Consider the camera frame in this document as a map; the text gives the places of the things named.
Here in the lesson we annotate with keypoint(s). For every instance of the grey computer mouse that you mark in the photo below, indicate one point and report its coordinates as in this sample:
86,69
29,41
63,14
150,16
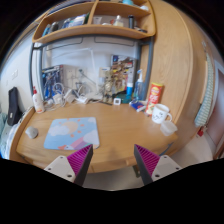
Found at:
31,132

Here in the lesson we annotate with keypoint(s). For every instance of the blue snack packet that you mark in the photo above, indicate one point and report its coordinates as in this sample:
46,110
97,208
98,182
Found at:
137,105

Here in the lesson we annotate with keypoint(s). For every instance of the teal blanket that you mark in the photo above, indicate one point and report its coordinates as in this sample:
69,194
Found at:
2,121

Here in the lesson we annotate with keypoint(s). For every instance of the wooden wall shelf unit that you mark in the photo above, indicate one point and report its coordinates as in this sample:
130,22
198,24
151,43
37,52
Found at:
93,30

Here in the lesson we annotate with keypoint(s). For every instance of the blue spray bottle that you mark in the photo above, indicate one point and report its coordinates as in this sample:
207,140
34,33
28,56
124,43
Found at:
139,88

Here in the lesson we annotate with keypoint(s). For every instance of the clear plastic cup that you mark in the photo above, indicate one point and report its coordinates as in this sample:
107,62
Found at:
167,127

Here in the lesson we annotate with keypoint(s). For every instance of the tan robot figure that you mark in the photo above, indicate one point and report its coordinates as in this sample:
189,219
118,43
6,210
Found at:
108,88

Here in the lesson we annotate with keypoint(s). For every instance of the black bag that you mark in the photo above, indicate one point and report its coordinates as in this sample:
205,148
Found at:
13,106

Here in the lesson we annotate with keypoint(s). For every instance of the teal round tin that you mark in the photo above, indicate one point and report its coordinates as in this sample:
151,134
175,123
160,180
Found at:
126,99

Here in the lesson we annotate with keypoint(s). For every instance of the white pump bottle red cap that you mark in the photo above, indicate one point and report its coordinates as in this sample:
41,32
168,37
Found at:
38,102

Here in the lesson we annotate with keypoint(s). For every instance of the white wall switch plate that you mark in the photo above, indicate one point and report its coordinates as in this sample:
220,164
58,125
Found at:
14,74

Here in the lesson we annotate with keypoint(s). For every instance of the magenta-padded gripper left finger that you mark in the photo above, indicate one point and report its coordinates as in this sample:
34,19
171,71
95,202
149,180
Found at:
71,163

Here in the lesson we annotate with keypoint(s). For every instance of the blue robot model kit box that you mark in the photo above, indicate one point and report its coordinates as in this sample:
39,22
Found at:
50,80

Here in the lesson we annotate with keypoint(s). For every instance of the colourful printed box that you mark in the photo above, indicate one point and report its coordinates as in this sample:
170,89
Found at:
121,68

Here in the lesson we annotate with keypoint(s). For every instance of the white mug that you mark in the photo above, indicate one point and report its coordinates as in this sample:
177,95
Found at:
160,114

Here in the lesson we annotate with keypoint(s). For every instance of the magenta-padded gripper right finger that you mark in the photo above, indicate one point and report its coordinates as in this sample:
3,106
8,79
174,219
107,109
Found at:
153,163

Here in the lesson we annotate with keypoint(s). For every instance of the small white desk clock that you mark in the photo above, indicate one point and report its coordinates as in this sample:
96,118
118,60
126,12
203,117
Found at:
117,101

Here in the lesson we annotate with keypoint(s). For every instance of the red snack can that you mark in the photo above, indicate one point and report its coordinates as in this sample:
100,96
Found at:
154,97

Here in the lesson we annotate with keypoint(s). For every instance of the blue cloud-print mouse pad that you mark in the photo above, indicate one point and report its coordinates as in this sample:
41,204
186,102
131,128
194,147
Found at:
71,131

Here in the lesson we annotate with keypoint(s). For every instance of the white charger block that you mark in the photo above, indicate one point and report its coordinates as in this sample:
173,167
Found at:
57,98

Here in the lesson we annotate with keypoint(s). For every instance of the grey metal desk frame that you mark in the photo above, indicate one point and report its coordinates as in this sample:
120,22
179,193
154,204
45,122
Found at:
31,66

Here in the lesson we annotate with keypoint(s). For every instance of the white power strip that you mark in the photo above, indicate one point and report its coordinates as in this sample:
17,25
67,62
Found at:
82,99

